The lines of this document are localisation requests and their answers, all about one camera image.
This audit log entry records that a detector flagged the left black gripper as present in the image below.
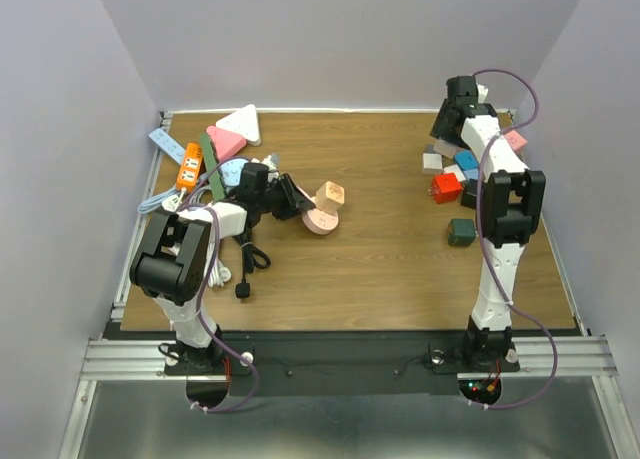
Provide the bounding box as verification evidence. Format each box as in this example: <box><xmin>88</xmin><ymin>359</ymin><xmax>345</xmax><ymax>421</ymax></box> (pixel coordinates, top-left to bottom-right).
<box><xmin>257</xmin><ymin>173</ymin><xmax>314</xmax><ymax>221</ymax></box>

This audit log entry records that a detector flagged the pink round socket with cable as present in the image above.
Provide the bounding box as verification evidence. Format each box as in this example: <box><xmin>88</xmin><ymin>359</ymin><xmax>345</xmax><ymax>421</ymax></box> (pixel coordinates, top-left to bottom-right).
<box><xmin>301</xmin><ymin>208</ymin><xmax>339</xmax><ymax>236</ymax></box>

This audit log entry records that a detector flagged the beige cube plug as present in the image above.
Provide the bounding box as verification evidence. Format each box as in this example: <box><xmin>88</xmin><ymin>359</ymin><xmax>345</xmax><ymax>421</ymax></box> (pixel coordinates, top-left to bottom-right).
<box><xmin>314</xmin><ymin>181</ymin><xmax>345</xmax><ymax>214</ymax></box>

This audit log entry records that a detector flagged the pink cube socket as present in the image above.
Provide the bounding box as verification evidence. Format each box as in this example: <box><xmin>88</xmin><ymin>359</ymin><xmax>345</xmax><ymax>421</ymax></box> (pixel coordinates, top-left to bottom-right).
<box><xmin>504</xmin><ymin>130</ymin><xmax>528</xmax><ymax>154</ymax></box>

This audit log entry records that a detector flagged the green power strip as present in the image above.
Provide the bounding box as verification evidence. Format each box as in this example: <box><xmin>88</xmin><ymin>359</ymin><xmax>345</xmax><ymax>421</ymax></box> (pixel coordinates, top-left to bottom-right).
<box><xmin>199</xmin><ymin>133</ymin><xmax>226</xmax><ymax>202</ymax></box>

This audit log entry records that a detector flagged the dark green cube plug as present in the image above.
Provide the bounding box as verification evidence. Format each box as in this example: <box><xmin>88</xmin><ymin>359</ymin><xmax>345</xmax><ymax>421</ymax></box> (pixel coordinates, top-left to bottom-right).
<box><xmin>447</xmin><ymin>218</ymin><xmax>477</xmax><ymax>247</ymax></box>

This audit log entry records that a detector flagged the white grey cube plug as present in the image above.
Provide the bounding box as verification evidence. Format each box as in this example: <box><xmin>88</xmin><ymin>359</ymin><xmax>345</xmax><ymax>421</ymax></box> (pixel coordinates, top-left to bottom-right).
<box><xmin>433</xmin><ymin>139</ymin><xmax>458</xmax><ymax>159</ymax></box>

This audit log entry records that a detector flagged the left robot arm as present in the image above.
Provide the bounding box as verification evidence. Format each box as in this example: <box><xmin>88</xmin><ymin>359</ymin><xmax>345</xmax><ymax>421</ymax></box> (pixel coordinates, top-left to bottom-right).
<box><xmin>129</xmin><ymin>173</ymin><xmax>315</xmax><ymax>373</ymax></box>

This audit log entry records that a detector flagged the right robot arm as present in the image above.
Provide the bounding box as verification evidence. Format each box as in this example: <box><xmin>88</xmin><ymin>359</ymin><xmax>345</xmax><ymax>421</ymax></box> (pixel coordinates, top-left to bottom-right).
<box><xmin>432</xmin><ymin>95</ymin><xmax>546</xmax><ymax>369</ymax></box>

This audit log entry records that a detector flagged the small white cube plug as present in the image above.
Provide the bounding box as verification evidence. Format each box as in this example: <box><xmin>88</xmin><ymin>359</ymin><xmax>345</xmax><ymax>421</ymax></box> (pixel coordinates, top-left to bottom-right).
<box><xmin>443</xmin><ymin>164</ymin><xmax>467</xmax><ymax>185</ymax></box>

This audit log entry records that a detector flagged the blue round socket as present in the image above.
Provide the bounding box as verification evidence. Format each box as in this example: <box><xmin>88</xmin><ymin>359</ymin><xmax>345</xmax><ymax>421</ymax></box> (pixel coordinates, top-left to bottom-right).
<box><xmin>219</xmin><ymin>157</ymin><xmax>249</xmax><ymax>189</ymax></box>

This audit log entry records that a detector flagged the light blue cube plug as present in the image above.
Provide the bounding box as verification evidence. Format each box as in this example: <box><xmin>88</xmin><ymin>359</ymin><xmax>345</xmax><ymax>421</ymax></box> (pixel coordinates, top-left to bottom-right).
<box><xmin>463</xmin><ymin>168</ymin><xmax>479</xmax><ymax>181</ymax></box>

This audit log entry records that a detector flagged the red cube plug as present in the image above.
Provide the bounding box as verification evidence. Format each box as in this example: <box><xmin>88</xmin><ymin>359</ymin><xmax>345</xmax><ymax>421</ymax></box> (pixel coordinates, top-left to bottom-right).
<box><xmin>429</xmin><ymin>173</ymin><xmax>463</xmax><ymax>204</ymax></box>

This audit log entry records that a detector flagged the black cube plug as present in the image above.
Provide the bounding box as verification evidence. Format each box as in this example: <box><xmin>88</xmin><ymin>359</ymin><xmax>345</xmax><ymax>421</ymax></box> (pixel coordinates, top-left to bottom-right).
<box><xmin>460</xmin><ymin>179</ymin><xmax>478</xmax><ymax>210</ymax></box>

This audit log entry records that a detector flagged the pink triangular power strip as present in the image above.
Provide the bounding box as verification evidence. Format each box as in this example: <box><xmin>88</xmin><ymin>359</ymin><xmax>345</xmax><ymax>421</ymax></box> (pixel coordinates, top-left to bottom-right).
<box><xmin>206</xmin><ymin>126</ymin><xmax>247</xmax><ymax>162</ymax></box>

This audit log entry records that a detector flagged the white triangular power strip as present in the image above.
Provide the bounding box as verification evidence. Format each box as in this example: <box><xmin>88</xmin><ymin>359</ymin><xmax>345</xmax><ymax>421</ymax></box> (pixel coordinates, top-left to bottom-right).
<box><xmin>215</xmin><ymin>104</ymin><xmax>262</xmax><ymax>146</ymax></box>

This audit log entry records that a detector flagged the orange power strip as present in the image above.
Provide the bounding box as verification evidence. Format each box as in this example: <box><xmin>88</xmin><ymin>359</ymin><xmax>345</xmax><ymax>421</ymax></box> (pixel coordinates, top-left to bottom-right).
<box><xmin>175</xmin><ymin>143</ymin><xmax>204</xmax><ymax>192</ymax></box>

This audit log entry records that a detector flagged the light blue power strip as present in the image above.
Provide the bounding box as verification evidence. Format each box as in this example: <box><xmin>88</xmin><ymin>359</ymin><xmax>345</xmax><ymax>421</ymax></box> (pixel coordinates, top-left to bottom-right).
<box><xmin>148</xmin><ymin>128</ymin><xmax>186</xmax><ymax>165</ymax></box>

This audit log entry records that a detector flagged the black power cord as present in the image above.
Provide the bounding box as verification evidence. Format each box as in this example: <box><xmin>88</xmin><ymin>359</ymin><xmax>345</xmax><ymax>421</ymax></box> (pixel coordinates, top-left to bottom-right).
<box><xmin>232</xmin><ymin>231</ymin><xmax>272</xmax><ymax>301</ymax></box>

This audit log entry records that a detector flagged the light blue cable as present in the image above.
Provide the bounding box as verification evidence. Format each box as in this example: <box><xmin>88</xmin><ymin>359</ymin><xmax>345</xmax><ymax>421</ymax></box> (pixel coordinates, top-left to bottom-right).
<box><xmin>137</xmin><ymin>186</ymin><xmax>211</xmax><ymax>215</ymax></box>

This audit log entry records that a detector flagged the white cable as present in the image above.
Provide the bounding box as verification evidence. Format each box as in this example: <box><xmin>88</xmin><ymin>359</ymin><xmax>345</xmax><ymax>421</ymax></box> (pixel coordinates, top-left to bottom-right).
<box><xmin>199</xmin><ymin>152</ymin><xmax>281</xmax><ymax>289</ymax></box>

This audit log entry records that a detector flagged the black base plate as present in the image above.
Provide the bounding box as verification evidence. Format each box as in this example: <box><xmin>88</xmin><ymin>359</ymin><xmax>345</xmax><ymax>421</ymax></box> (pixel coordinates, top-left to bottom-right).
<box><xmin>164</xmin><ymin>330</ymin><xmax>521</xmax><ymax>398</ymax></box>

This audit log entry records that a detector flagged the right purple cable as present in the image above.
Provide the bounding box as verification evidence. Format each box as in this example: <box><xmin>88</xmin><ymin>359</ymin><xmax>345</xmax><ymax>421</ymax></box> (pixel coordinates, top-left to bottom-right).
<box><xmin>467</xmin><ymin>68</ymin><xmax>560</xmax><ymax>411</ymax></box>

